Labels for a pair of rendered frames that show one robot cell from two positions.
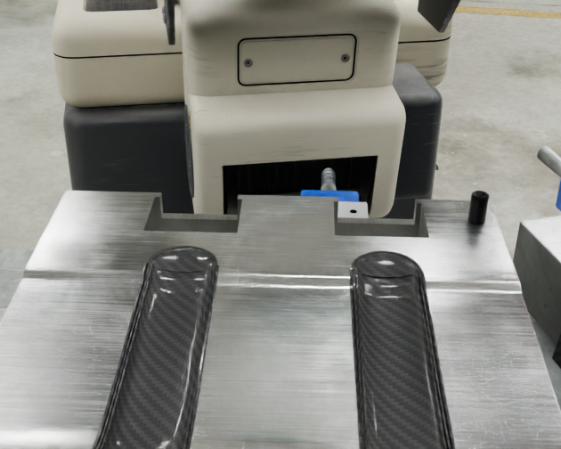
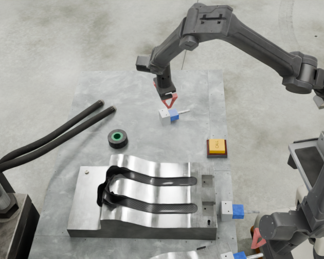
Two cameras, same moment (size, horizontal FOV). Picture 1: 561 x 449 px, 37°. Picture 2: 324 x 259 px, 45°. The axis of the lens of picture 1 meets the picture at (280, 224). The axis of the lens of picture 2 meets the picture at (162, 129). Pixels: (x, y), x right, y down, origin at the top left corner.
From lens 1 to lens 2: 1.19 m
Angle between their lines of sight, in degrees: 70
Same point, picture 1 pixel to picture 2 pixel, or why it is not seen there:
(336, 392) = (166, 201)
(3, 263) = (225, 161)
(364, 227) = (213, 209)
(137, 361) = (172, 179)
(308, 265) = (192, 197)
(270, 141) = not seen: hidden behind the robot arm
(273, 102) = not seen: hidden behind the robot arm
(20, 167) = not seen: outside the picture
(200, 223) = (212, 184)
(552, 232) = (224, 246)
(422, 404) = (165, 211)
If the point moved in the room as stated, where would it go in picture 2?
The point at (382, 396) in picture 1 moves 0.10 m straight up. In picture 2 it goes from (166, 207) to (165, 191)
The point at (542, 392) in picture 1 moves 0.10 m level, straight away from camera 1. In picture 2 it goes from (166, 226) to (195, 237)
